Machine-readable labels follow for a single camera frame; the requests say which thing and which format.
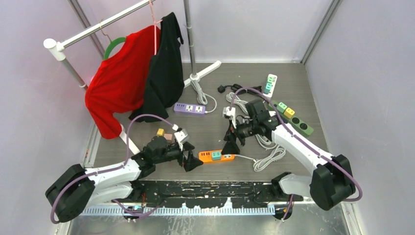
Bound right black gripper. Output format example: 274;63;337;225
222;118;258;155

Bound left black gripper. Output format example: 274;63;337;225
154;141;203;171

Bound orange power strip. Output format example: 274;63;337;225
198;150;235;164

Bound pink plug adapter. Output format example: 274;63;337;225
164;133;174;142

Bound yellow plug adapter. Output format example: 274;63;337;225
156;128;165;137

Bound purple power strip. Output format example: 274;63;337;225
173;102;206;116

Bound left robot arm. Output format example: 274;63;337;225
45;137;203;224

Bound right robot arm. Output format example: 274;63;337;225
222;99;362;211

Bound yellow adapter on green strip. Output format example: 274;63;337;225
283;107;295;119

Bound teal adapters on far strip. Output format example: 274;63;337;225
263;82;272;94

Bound white power strip far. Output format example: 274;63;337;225
263;74;277;98

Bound black garment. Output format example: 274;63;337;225
129;12;184;120

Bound red t-shirt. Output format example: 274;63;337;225
85;26;154;139

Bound green clothes hanger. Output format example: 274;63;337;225
103;37;126;60

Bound pink clothes hanger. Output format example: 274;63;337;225
148;0;162;55

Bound metal clothes rack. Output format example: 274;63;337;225
43;0;223;155

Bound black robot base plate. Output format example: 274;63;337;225
119;180;290;209

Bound near strip grey cord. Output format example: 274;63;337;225
254;133;276;150

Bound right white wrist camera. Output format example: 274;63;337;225
222;106;236;121

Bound far strip grey cord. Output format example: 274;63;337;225
225;92;250;115

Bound black power cord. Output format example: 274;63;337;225
217;83;263;96

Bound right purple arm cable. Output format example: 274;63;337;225
228;87;363;221

